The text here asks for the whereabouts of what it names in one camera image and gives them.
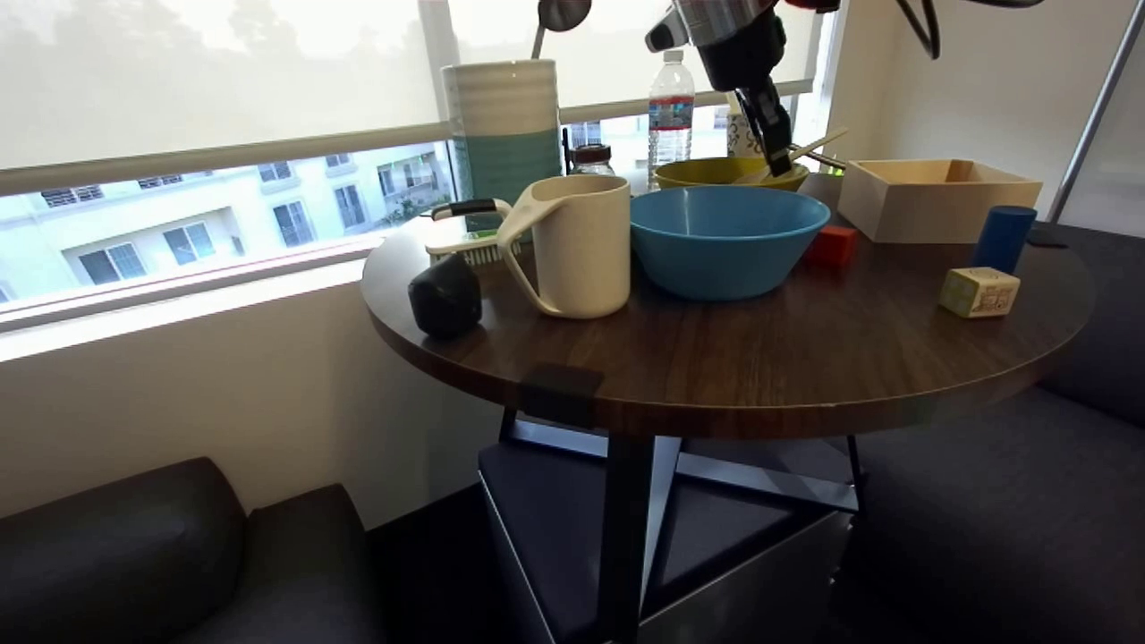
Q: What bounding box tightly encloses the blue bowl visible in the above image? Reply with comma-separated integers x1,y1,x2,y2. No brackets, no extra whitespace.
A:
626,182,838,305

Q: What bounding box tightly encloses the yellow bowl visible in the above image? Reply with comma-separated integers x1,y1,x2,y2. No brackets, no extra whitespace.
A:
652,155,816,195

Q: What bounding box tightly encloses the metal spoon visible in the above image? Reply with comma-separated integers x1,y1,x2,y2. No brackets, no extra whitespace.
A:
525,0,598,64

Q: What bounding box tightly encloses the white plastic spoon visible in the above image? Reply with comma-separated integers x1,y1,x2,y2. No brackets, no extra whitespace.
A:
761,121,855,182

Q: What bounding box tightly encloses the black leather seat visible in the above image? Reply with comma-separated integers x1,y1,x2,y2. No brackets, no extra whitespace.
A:
0,453,388,644

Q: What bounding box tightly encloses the black round object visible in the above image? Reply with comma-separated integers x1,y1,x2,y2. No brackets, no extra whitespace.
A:
405,251,487,343

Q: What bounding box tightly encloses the cream pitcher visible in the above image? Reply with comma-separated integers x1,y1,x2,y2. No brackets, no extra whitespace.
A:
489,170,637,325

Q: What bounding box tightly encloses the blue cylinder block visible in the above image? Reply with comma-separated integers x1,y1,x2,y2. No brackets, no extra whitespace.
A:
968,200,1040,276

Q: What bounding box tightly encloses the black thin handle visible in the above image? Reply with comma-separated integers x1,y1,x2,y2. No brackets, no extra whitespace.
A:
427,192,506,224

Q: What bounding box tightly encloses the red rectangular block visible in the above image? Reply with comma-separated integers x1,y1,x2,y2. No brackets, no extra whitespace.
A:
809,223,861,272

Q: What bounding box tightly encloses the grey fabric sofa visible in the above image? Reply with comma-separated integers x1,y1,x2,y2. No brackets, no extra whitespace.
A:
852,214,1145,644

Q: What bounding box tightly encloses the round dark wooden table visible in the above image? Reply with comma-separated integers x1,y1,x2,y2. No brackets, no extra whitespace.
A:
357,174,1098,644

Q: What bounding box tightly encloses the white teal striped canister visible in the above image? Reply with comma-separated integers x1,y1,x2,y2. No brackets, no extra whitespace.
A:
439,57,564,207

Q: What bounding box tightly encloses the white printed cube block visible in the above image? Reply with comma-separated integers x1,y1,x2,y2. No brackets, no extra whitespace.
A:
933,261,1027,325

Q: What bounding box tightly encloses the grey metal pole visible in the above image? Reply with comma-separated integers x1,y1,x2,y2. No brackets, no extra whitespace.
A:
1050,0,1145,227

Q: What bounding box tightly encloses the white roller blind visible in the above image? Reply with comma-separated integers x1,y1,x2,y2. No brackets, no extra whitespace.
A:
0,0,447,192
447,0,830,121

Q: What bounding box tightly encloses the light wooden open box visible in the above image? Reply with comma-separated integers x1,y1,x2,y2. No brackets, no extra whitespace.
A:
832,155,1046,251

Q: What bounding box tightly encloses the clear plastic water bottle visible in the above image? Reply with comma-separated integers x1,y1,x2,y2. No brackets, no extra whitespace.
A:
643,46,701,184

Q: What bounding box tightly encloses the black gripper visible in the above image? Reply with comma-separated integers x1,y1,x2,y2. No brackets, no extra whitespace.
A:
694,6,800,182

